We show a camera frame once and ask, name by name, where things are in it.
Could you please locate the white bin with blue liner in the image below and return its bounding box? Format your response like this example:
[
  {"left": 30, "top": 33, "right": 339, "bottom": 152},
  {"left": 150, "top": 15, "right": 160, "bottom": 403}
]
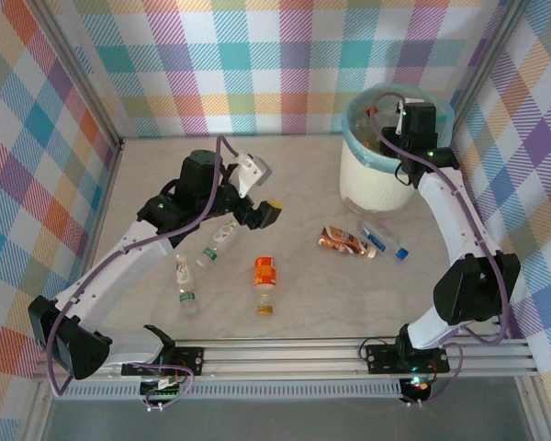
[{"left": 342, "top": 84, "right": 455, "bottom": 174}]

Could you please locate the aluminium frame post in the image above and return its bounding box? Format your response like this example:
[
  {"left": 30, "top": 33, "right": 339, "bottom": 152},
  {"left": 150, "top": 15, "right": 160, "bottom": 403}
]
[
  {"left": 449, "top": 0, "right": 534, "bottom": 134},
  {"left": 25, "top": 0, "right": 128, "bottom": 153}
]

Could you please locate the orange label bottle amber cap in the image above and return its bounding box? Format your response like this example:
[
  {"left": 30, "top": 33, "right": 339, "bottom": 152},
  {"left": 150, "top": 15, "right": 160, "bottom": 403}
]
[{"left": 252, "top": 255, "right": 279, "bottom": 318}]

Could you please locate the clear bottle blue label cap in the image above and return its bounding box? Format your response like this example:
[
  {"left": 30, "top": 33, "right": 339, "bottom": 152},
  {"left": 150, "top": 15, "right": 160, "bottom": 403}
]
[{"left": 357, "top": 219, "right": 410, "bottom": 262}]

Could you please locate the brown label plastic bottle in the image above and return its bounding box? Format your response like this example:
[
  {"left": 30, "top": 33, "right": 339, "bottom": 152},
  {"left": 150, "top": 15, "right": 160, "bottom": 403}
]
[{"left": 319, "top": 223, "right": 378, "bottom": 261}]

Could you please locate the clear bottle crane print label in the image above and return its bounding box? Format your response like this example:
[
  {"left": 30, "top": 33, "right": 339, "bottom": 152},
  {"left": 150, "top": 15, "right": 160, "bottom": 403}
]
[{"left": 173, "top": 254, "right": 201, "bottom": 318}]

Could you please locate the colourful plaid backdrop cloth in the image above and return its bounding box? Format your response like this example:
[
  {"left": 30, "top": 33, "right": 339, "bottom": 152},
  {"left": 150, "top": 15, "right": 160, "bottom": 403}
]
[{"left": 0, "top": 0, "right": 551, "bottom": 441}]

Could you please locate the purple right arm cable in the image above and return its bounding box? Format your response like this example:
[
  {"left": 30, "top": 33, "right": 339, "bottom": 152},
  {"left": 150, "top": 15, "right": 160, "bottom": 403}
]
[{"left": 368, "top": 91, "right": 511, "bottom": 408}]

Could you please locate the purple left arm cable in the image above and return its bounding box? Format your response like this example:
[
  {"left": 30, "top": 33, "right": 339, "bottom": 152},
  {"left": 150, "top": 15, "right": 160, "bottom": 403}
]
[{"left": 45, "top": 135, "right": 242, "bottom": 412}]

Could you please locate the clear bottle red label red cap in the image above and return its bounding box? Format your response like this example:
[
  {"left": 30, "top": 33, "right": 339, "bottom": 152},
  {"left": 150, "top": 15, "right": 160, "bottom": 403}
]
[{"left": 352, "top": 106, "right": 382, "bottom": 139}]

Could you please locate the clear bottle green white label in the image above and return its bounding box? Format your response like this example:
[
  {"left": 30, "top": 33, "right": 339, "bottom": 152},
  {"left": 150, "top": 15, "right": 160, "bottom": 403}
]
[{"left": 195, "top": 220, "right": 240, "bottom": 270}]

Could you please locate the small circuit board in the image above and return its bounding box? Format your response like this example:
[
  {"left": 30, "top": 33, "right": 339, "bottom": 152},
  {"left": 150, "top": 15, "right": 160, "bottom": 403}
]
[
  {"left": 139, "top": 376, "right": 186, "bottom": 401},
  {"left": 399, "top": 374, "right": 435, "bottom": 404}
]

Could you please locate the aluminium front frame rail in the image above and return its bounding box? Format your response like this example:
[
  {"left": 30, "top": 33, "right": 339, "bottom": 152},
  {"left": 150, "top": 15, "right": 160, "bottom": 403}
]
[{"left": 30, "top": 337, "right": 542, "bottom": 383}]

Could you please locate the grey slotted cable duct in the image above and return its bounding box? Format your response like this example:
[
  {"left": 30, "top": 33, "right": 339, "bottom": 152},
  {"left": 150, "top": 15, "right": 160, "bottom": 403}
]
[{"left": 54, "top": 383, "right": 404, "bottom": 401}]

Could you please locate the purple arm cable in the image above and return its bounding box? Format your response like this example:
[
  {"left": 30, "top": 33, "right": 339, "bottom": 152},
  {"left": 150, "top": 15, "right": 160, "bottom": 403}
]
[
  {"left": 368, "top": 91, "right": 511, "bottom": 408},
  {"left": 45, "top": 135, "right": 242, "bottom": 412}
]

